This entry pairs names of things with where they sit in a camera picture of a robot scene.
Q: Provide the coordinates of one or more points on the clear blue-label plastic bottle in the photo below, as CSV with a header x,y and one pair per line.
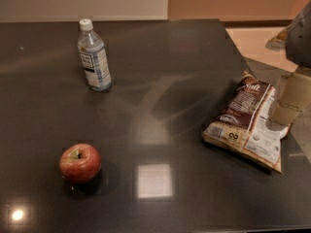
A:
x,y
93,57

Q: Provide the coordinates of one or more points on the brown white chip bag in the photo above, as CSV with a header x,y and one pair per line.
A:
x,y
244,126

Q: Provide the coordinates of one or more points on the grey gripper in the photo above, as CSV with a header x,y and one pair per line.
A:
x,y
299,43

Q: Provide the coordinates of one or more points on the red apple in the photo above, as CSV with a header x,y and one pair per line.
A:
x,y
80,164

